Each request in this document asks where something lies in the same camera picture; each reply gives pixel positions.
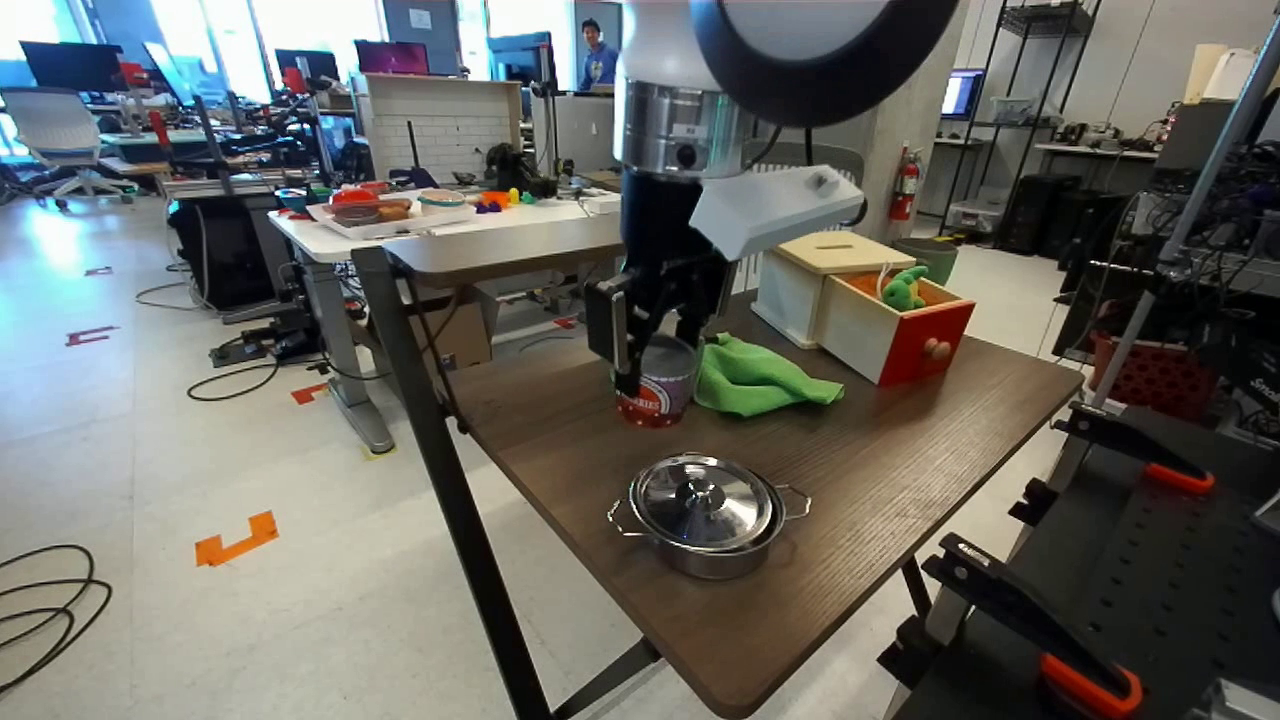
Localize black metal shelf rack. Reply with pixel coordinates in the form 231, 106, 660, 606
938, 0, 1106, 234

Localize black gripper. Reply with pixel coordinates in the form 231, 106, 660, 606
586, 173, 729, 397

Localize near orange handled clamp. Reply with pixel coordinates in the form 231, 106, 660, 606
882, 530, 1149, 720

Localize red fire extinguisher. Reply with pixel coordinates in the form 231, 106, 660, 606
887, 143, 926, 224

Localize red fronted open drawer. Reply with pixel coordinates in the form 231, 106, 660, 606
817, 272, 977, 389

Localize steel pot with lid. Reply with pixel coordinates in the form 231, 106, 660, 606
605, 452, 812, 585

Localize white office chair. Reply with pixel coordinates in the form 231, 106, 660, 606
4, 89, 141, 208

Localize red labelled tin can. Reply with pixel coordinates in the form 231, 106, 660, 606
615, 335, 697, 427

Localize white wooden drawer box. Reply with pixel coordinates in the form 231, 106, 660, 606
753, 229, 914, 347

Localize orange items on desk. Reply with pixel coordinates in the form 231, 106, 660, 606
330, 183, 414, 224

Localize orange handled clamp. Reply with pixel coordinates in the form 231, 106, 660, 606
882, 530, 1149, 720
1008, 404, 1215, 528

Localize black cable on floor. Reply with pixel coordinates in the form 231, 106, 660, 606
0, 541, 116, 700

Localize green cloth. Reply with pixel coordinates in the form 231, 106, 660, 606
693, 332, 843, 418

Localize far orange handled clamp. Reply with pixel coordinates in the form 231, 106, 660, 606
1008, 404, 1215, 528

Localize green toy in drawer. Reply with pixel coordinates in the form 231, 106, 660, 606
882, 263, 927, 312

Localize white standing desk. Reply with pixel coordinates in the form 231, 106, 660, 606
267, 193, 620, 456

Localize person in blue shirt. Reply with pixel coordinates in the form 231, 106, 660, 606
575, 18, 620, 92

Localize black table frame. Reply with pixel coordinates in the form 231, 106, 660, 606
352, 249, 660, 720

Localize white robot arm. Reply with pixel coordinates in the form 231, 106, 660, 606
590, 0, 962, 397

